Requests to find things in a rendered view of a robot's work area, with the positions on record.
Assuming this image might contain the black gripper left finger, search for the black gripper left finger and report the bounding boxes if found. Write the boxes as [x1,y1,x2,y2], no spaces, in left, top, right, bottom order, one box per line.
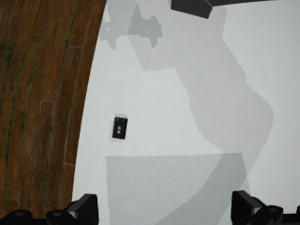
[0,193,99,225]

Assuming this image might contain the black 9v battery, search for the black 9v battery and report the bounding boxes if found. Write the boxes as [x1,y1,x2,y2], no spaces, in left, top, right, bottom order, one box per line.
[112,116,128,140]

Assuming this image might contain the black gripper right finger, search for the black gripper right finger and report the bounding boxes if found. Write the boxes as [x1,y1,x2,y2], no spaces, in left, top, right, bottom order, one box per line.
[231,190,300,225]

